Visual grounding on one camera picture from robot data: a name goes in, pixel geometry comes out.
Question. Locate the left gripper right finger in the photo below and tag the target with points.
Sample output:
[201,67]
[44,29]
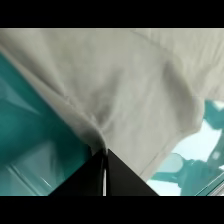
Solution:
[126,180]

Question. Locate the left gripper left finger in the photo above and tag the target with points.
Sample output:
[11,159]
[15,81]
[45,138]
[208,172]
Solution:
[84,181]

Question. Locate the beige shirt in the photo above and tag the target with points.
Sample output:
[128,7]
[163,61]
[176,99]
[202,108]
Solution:
[126,86]

